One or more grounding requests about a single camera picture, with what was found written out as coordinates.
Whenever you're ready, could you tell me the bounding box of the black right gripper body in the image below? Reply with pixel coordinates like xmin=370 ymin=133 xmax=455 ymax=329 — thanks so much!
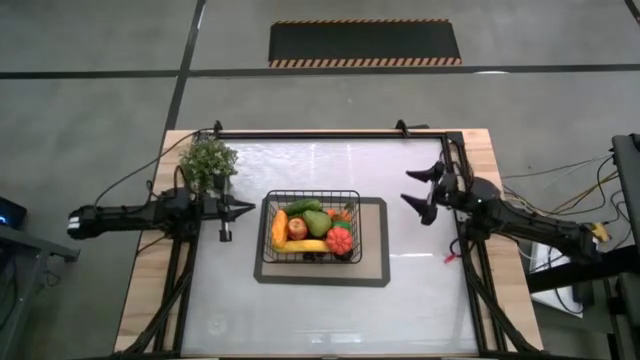
xmin=427 ymin=172 xmax=464 ymax=211

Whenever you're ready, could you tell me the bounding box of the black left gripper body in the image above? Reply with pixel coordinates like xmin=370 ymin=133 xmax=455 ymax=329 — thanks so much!
xmin=202 ymin=192 xmax=236 ymax=224

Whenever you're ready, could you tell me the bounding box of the orange yellow mango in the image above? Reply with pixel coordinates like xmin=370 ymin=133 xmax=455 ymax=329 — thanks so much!
xmin=270 ymin=209 xmax=290 ymax=250

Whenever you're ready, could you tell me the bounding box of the red yellow apple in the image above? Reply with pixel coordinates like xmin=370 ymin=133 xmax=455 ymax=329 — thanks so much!
xmin=287 ymin=217 xmax=309 ymax=242

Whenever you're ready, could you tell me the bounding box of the green cucumber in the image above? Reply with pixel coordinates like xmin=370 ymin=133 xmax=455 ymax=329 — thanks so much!
xmin=283 ymin=198 xmax=324 ymax=217

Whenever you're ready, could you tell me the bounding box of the yellow banana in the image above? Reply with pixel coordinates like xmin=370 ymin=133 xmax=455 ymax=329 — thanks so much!
xmin=273 ymin=238 xmax=331 ymax=254

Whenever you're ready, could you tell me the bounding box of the green avocado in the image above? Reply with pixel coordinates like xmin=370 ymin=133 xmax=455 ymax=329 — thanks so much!
xmin=302 ymin=209 xmax=334 ymax=239

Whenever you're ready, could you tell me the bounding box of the mandarin pair with leaves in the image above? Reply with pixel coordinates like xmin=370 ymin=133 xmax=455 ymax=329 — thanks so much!
xmin=327 ymin=201 xmax=357 ymax=224

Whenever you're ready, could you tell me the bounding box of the orange pumpkin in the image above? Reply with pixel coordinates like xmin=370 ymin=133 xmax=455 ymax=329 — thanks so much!
xmin=325 ymin=227 xmax=354 ymax=256

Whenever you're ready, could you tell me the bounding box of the green potted plant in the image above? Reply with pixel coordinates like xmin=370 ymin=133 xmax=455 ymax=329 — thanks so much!
xmin=179 ymin=137 xmax=240 ymax=194

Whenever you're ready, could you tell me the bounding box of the grey mat with dark border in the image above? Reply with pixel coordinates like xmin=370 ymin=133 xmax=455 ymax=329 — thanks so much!
xmin=253 ymin=196 xmax=391 ymax=289

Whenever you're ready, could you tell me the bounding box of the black striped floor mat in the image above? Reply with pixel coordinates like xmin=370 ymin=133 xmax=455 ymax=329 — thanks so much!
xmin=268 ymin=18 xmax=463 ymax=69

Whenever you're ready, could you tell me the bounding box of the grey equipment cart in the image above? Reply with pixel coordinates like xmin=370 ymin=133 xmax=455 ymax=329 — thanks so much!
xmin=0 ymin=197 xmax=81 ymax=360

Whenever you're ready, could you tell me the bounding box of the black wire basket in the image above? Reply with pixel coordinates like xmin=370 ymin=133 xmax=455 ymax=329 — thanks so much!
xmin=260 ymin=188 xmax=363 ymax=265

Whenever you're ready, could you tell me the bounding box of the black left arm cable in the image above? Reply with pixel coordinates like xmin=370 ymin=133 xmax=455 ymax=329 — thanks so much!
xmin=93 ymin=127 xmax=219 ymax=209

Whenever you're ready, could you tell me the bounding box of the black aluminium table frame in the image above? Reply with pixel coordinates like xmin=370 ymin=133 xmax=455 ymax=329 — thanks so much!
xmin=119 ymin=128 xmax=539 ymax=359

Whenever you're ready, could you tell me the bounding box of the yellow and grey cable bundle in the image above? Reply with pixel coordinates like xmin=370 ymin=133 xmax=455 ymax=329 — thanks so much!
xmin=502 ymin=154 xmax=621 ymax=216

